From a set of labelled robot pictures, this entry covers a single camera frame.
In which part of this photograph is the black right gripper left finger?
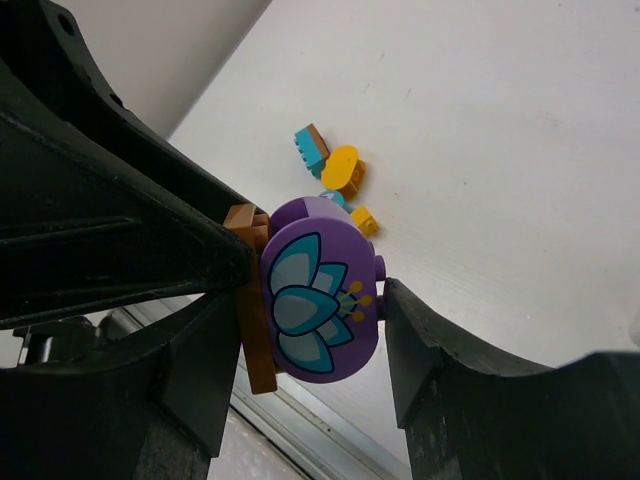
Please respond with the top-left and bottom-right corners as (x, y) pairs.
(1, 1), (250, 479)

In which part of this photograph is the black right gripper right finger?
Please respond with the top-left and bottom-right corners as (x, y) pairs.
(384, 279), (639, 479)

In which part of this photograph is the purple flower lego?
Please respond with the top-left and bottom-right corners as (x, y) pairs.
(223, 195), (387, 396)

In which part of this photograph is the yellow rectangular lego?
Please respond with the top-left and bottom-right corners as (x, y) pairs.
(350, 205), (379, 238)

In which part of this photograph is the teal and brown lego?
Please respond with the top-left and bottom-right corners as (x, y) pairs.
(294, 123), (330, 179)

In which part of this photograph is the teal oval printed lego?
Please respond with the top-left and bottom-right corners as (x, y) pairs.
(319, 190), (353, 213)

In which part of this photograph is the yellow round lego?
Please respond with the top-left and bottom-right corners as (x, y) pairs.
(321, 145), (366, 200)

